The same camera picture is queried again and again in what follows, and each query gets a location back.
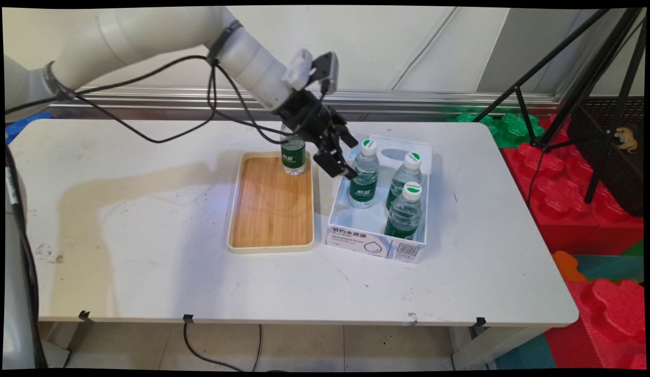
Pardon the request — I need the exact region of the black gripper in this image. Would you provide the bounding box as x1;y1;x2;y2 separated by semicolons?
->
274;89;360;181

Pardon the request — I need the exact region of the small green-label water bottle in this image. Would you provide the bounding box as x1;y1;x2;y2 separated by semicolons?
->
383;182;424;241
348;138;381;209
385;152;424;211
280;123;307;176

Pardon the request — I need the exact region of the grey robot base column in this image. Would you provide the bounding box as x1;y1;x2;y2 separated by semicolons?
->
3;147;47;370

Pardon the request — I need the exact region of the wooden tray with cream rim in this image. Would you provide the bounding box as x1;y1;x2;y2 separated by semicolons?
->
227;150;316;256

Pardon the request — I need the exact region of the white printed cardboard box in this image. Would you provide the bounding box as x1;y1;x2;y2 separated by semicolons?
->
325;131;434;264

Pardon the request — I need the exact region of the green foam block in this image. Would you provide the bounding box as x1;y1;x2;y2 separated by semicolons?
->
449;107;546;149

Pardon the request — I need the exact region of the large red foam block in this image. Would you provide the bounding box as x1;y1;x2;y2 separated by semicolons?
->
502;114;645;256
544;279;647;370

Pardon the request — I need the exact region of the white table leg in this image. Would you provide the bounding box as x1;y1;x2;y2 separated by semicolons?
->
449;326;548;371
41;321;91;368

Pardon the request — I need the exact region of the black tripod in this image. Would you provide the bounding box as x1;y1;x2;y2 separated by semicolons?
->
471;7;648;206

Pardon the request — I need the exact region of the orange foam piece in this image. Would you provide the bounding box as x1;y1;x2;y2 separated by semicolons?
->
552;250;588;282

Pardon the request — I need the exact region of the black panel board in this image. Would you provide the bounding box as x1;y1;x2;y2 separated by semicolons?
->
567;104;645;218

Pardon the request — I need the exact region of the brown squirrel figure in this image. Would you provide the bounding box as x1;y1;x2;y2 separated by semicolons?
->
614;127;640;154

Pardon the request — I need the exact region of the teal foam mat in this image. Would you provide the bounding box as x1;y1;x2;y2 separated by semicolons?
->
572;254;645;284

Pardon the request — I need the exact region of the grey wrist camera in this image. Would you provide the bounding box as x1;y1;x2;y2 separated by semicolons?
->
311;51;340;96

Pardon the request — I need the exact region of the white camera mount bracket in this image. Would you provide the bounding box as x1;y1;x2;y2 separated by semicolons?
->
282;48;314;91

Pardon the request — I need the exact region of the aluminium wall rail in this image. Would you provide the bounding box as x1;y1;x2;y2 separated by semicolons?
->
47;86;562;123

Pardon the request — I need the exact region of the black cable strap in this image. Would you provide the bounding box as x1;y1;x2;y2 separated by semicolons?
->
206;20;245;67
41;61;78;102

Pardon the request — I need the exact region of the thin black camera cable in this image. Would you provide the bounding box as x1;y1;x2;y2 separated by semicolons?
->
5;54;332;146

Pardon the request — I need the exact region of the black floor cable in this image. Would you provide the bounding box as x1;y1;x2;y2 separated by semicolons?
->
182;322;232;372
250;324;263;372

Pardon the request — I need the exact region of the thick black cable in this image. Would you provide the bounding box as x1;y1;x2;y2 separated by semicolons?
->
4;146;49;369

